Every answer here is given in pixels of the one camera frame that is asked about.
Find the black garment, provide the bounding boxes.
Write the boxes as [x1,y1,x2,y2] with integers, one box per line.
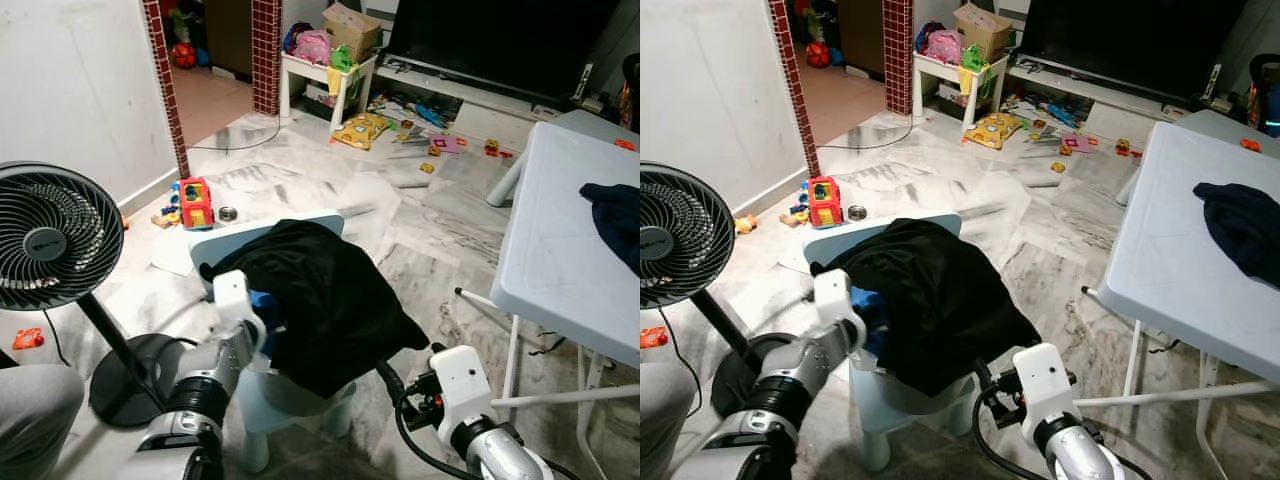
[200,220,431,399]
[810,218,1041,399]

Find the navy blue garment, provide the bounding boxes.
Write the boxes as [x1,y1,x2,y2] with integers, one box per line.
[580,182,641,276]
[1192,182,1280,286]

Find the pale blue folding table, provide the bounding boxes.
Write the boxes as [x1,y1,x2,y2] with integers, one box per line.
[455,108,641,480]
[1080,108,1280,480]

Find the pale blue plastic stool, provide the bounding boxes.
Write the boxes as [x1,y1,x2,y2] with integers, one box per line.
[800,212,981,473]
[188,210,356,473]

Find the red plastic toy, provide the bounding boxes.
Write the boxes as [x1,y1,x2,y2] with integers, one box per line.
[807,175,843,229]
[178,177,214,231]

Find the black standing fan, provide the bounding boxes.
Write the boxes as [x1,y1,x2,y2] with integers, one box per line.
[640,165,791,419]
[0,162,201,429]

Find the white television bench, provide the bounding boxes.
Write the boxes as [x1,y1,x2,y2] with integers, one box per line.
[1005,55,1231,126]
[375,55,601,126]

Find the white side table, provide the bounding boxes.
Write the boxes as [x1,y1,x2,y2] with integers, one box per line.
[280,50,379,131]
[912,50,1009,131]

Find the pink bag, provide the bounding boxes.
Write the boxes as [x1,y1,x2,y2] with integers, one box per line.
[920,28,963,66]
[290,28,333,66]

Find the black television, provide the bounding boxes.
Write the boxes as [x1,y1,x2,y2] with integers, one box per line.
[1018,0,1251,106]
[385,0,621,106]

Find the brown cardboard box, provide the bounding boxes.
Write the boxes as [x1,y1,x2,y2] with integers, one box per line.
[322,3,384,63]
[953,3,1016,63]

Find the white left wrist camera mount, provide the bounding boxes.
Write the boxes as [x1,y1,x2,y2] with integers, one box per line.
[812,268,866,351]
[210,270,266,351]

